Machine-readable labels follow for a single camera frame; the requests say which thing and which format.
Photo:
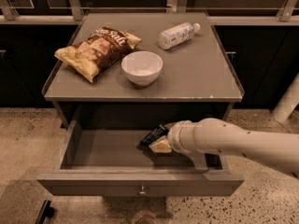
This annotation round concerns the metal railing frame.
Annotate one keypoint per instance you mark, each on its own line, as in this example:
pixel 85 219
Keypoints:
pixel 219 12

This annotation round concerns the round metal drawer knob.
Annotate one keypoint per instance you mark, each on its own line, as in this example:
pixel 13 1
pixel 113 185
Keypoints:
pixel 142 192

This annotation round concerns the open grey top drawer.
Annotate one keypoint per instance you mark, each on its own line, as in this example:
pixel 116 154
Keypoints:
pixel 112 163

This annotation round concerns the clear plastic water bottle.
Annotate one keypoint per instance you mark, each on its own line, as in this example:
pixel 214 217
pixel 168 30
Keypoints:
pixel 177 35

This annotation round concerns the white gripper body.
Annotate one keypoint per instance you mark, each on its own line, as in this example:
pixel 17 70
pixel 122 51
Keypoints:
pixel 175 137

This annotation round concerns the yellow brown sea salt chip bag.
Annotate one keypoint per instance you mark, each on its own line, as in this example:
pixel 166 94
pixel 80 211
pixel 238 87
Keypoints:
pixel 96 54

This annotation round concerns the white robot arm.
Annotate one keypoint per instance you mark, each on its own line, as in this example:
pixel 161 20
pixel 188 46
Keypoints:
pixel 279 151

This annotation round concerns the white ceramic bowl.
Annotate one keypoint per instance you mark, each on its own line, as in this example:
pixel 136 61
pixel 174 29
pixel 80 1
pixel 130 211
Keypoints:
pixel 142 67

